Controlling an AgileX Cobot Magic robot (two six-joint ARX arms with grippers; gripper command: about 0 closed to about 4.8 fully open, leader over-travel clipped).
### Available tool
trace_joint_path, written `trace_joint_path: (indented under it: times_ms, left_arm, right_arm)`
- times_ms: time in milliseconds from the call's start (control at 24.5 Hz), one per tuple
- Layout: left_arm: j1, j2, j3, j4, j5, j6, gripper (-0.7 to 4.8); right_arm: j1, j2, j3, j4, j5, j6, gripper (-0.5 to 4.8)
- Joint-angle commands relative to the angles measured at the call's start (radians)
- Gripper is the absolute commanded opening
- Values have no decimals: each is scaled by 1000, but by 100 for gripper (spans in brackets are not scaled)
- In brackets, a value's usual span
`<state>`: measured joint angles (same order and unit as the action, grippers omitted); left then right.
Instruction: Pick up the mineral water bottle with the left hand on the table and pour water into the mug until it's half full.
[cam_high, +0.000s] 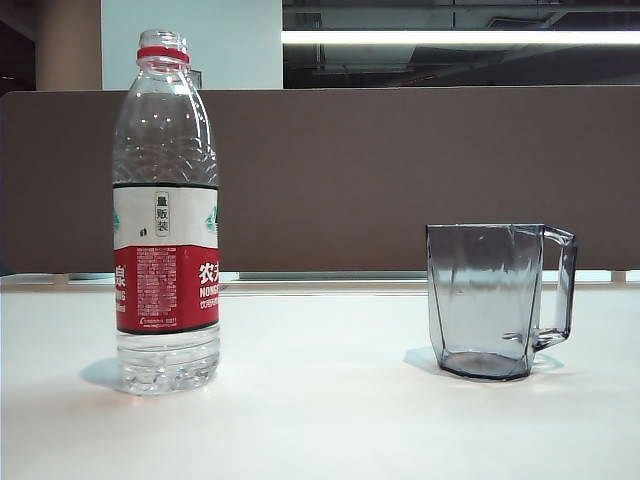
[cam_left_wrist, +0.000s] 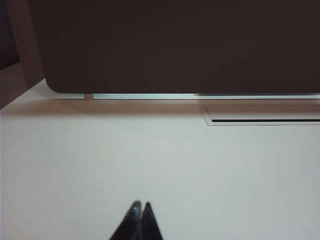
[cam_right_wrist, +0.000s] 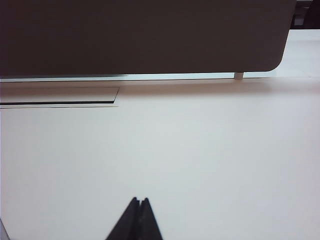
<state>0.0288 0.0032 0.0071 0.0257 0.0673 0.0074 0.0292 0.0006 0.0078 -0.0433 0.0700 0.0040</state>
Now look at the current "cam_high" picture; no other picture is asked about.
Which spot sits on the grey transparent faceted mug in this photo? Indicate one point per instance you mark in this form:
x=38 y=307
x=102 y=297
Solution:
x=480 y=300

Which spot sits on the brown fabric desk partition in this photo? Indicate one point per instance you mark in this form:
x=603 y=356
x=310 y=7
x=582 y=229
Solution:
x=325 y=175

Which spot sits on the beige partition support bracket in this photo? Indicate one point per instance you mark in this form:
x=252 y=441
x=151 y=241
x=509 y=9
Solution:
x=60 y=279
x=619 y=276

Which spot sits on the clear water bottle red label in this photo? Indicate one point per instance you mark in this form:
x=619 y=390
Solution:
x=165 y=280

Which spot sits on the silver wall plate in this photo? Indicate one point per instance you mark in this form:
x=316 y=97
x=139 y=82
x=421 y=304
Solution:
x=196 y=79

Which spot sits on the beige round column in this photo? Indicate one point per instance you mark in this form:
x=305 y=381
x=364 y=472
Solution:
x=67 y=45

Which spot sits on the long white ceiling light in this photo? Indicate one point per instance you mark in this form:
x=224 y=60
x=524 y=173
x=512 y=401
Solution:
x=450 y=37

